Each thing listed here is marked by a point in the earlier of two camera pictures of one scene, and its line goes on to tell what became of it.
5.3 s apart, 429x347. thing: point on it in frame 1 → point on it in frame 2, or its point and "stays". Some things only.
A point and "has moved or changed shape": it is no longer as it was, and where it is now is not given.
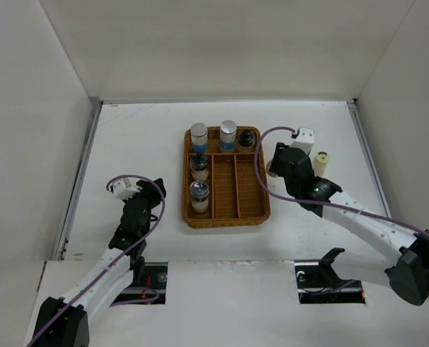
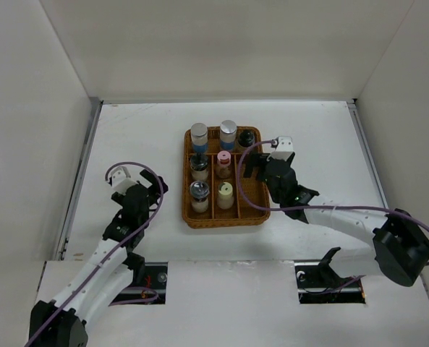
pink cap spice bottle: [270, 173] has moved or changed shape
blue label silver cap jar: [200, 137] stays
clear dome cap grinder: [199, 191] stays
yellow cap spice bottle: [320, 163] → [225, 199]
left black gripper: [148, 191] stays
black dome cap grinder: [199, 169] stays
